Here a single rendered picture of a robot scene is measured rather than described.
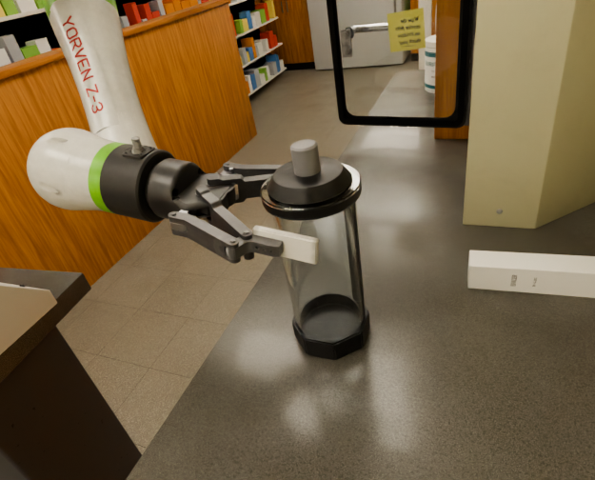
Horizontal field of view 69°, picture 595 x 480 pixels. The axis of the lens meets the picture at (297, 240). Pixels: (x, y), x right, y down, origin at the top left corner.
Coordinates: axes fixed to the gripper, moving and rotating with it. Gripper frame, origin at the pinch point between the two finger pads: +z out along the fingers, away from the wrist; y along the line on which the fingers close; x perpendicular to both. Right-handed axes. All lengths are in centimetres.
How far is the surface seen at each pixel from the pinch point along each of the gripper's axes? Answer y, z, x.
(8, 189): 73, -172, 71
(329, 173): -0.5, 1.4, -6.1
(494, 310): 8.2, 22.2, 15.0
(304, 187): -3.4, -0.3, -5.8
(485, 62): 28.4, 14.4, -10.6
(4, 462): -23, -50, 49
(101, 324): 62, -132, 134
